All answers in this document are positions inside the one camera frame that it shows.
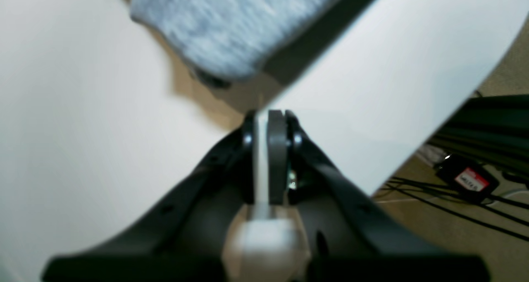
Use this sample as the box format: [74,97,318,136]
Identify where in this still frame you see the black power adapter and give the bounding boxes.
[434,154,500,203]

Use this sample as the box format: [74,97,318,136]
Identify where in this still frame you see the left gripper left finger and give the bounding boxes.
[41,111,255,282]

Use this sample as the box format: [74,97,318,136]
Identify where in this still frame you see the grey T-shirt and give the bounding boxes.
[130,0,340,81]

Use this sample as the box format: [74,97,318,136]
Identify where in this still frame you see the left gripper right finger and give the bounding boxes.
[267,110,491,282]

